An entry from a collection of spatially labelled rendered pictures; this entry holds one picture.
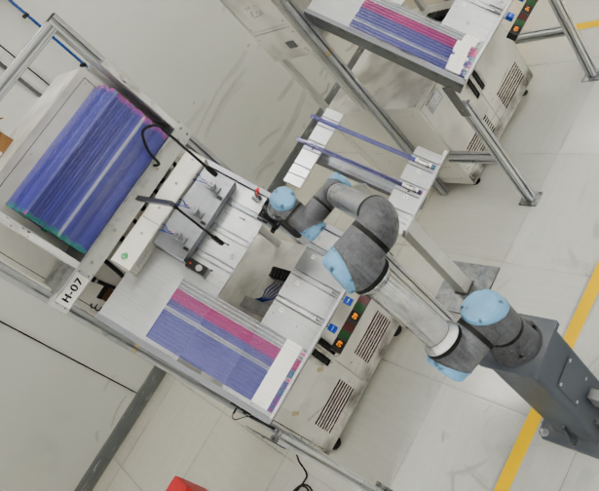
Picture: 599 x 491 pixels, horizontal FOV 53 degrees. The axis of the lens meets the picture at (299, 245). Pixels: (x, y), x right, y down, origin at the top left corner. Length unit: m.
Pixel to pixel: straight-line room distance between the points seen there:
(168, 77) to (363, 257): 2.62
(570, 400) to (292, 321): 0.90
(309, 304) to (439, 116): 1.18
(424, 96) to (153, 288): 1.44
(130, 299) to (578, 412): 1.51
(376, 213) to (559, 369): 0.76
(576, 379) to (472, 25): 1.42
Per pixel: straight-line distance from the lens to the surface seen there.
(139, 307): 2.18
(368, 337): 2.67
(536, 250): 2.74
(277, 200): 1.82
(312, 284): 2.11
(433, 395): 2.62
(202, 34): 4.02
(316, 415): 2.60
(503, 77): 3.22
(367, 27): 2.57
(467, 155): 2.82
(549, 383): 1.90
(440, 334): 1.63
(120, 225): 2.17
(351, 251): 1.46
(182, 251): 2.13
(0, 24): 3.63
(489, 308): 1.67
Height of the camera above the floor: 2.06
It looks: 34 degrees down
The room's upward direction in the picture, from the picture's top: 49 degrees counter-clockwise
